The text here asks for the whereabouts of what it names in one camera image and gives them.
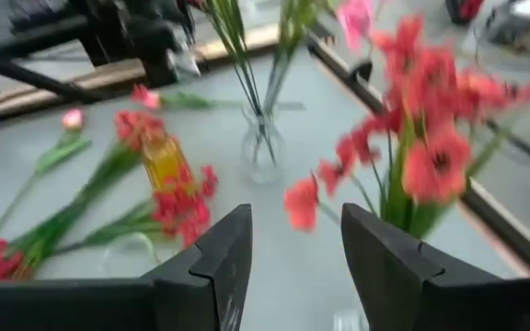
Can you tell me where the amber glass vase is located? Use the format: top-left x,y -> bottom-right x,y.
143,132 -> 197,192

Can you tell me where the grey table mat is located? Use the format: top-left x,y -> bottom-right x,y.
0,45 -> 530,331

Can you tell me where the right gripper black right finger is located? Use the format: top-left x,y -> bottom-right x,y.
341,203 -> 530,331

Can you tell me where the pink artificial tulip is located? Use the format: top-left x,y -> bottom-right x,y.
0,108 -> 94,249
131,84 -> 307,112

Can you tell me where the clear bulbous textured vase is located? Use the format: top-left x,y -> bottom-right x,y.
240,108 -> 289,185

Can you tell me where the black frame clamp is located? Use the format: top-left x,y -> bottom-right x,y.
348,59 -> 374,86

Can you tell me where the crimson artificial flower bunch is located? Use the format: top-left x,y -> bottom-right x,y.
9,109 -> 167,272
52,165 -> 220,257

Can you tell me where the clear short textured vase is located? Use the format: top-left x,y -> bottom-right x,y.
331,310 -> 370,331

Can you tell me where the pink artificial flower bunch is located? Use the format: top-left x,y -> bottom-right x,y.
262,0 -> 379,120
200,0 -> 276,163

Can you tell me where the clear tall smooth vase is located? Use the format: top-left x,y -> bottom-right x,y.
101,232 -> 163,280

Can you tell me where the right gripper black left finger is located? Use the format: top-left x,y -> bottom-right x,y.
0,204 -> 253,331

